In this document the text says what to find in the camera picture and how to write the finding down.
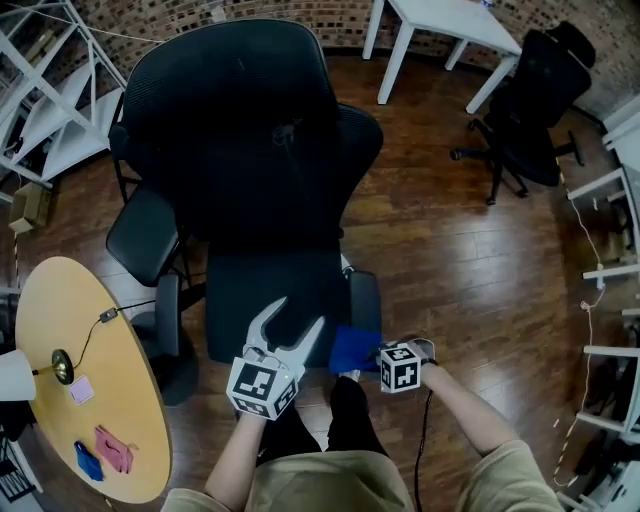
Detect black mesh office chair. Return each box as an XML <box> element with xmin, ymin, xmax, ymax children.
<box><xmin>108</xmin><ymin>18</ymin><xmax>385</xmax><ymax>369</ymax></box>

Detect brass lamp with white shade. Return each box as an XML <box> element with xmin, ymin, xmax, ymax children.
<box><xmin>0</xmin><ymin>348</ymin><xmax>76</xmax><ymax>403</ymax></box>

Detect round yellow wooden table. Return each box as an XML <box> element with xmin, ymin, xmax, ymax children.
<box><xmin>14</xmin><ymin>256</ymin><xmax>173</xmax><ymax>505</ymax></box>

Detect blue cleaning cloth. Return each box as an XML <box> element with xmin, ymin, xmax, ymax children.
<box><xmin>328</xmin><ymin>325</ymin><xmax>384</xmax><ymax>374</ymax></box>

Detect black office chair armrest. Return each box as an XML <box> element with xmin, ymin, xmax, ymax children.
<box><xmin>347</xmin><ymin>270</ymin><xmax>384</xmax><ymax>337</ymax></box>
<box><xmin>155</xmin><ymin>273</ymin><xmax>182</xmax><ymax>359</ymax></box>

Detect pink sticky note pad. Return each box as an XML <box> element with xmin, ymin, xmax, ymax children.
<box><xmin>68</xmin><ymin>375</ymin><xmax>96</xmax><ymax>406</ymax></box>

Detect cardboard box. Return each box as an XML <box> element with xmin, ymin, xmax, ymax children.
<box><xmin>8</xmin><ymin>181</ymin><xmax>54</xmax><ymax>235</ymax></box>

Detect person's black trousers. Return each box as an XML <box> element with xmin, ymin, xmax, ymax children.
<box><xmin>257</xmin><ymin>376</ymin><xmax>392</xmax><ymax>467</ymax></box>

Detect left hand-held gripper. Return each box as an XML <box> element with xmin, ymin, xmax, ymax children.
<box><xmin>226</xmin><ymin>296</ymin><xmax>327</xmax><ymax>421</ymax></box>

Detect small blue folded cloth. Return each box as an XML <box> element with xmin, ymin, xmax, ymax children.
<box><xmin>73</xmin><ymin>440</ymin><xmax>106</xmax><ymax>483</ymax></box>

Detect white shelving rack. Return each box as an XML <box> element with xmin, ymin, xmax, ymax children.
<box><xmin>566</xmin><ymin>94</ymin><xmax>640</xmax><ymax>512</ymax></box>

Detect white metal shelf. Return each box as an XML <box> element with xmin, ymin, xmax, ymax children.
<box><xmin>0</xmin><ymin>0</ymin><xmax>127</xmax><ymax>190</ymax></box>

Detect person's right hand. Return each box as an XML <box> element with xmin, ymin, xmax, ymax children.
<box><xmin>408</xmin><ymin>337</ymin><xmax>437</xmax><ymax>366</ymax></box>

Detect person's left forearm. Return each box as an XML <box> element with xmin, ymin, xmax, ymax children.
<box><xmin>203</xmin><ymin>411</ymin><xmax>267</xmax><ymax>502</ymax></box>

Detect black high-back office chair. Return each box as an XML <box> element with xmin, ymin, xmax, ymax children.
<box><xmin>449</xmin><ymin>21</ymin><xmax>597</xmax><ymax>207</ymax></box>

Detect white cord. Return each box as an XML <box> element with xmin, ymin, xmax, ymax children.
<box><xmin>551</xmin><ymin>198</ymin><xmax>609</xmax><ymax>489</ymax></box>

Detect black lamp cable with switch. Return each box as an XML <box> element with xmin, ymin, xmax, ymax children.
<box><xmin>73</xmin><ymin>298</ymin><xmax>157</xmax><ymax>367</ymax></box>

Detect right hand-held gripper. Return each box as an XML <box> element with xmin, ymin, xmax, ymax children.
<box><xmin>371</xmin><ymin>340</ymin><xmax>422</xmax><ymax>396</ymax></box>

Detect pink folded cloth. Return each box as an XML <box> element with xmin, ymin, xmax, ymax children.
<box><xmin>94</xmin><ymin>425</ymin><xmax>139</xmax><ymax>475</ymax></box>

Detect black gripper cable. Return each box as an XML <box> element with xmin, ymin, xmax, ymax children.
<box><xmin>412</xmin><ymin>388</ymin><xmax>435</xmax><ymax>512</ymax></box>

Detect person's beige shirt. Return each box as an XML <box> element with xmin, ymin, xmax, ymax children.
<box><xmin>159</xmin><ymin>439</ymin><xmax>566</xmax><ymax>512</ymax></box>

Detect white square table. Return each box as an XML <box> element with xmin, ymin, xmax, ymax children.
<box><xmin>361</xmin><ymin>0</ymin><xmax>524</xmax><ymax>115</ymax></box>

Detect person's right forearm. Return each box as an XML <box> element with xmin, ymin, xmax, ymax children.
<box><xmin>418</xmin><ymin>363</ymin><xmax>522</xmax><ymax>457</ymax></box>

